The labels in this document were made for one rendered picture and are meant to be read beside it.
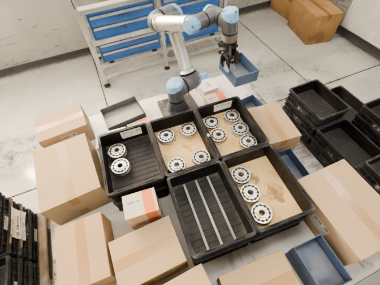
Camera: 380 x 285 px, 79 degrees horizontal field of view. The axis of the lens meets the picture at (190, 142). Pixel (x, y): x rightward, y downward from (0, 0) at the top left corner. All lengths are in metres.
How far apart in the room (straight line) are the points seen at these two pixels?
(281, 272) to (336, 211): 0.38
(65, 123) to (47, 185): 0.46
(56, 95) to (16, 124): 0.57
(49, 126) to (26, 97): 1.93
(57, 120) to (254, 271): 1.44
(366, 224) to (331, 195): 0.17
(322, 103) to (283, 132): 0.91
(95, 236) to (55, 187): 0.35
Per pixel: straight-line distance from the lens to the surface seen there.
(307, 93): 2.39
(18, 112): 3.50
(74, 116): 1.73
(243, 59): 1.55
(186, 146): 1.40
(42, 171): 1.50
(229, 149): 1.39
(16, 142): 3.16
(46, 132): 1.73
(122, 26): 2.94
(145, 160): 1.38
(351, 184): 1.40
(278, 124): 1.53
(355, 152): 2.27
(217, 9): 1.27
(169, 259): 1.14
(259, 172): 1.34
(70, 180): 1.38
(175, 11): 1.57
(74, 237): 1.29
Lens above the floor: 1.98
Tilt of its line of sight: 54 degrees down
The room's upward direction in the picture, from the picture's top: 4 degrees counter-clockwise
